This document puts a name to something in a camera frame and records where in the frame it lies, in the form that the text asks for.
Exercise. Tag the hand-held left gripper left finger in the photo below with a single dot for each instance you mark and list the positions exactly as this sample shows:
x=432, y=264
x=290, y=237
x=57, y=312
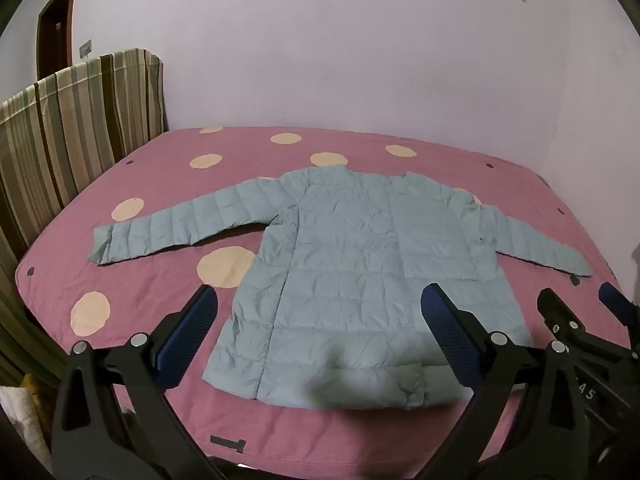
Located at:
x=192, y=321

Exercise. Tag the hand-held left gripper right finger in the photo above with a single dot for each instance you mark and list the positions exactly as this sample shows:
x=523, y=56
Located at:
x=445, y=327

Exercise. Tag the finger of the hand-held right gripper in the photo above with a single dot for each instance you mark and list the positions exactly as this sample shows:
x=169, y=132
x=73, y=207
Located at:
x=617, y=299
x=565, y=312

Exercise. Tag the light blue puffer jacket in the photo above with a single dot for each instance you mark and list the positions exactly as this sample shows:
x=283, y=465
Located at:
x=350, y=280

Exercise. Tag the bed with pink dotted sheet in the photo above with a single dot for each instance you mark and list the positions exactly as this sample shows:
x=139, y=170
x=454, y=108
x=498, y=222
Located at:
x=165, y=170

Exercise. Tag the white cloth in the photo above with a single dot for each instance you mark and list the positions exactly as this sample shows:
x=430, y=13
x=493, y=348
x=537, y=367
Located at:
x=22, y=417

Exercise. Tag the brown wooden door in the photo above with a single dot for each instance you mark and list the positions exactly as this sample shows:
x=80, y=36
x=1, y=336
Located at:
x=52, y=35

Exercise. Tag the white wall switch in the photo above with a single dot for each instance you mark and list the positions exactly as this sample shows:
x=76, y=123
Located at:
x=86, y=49

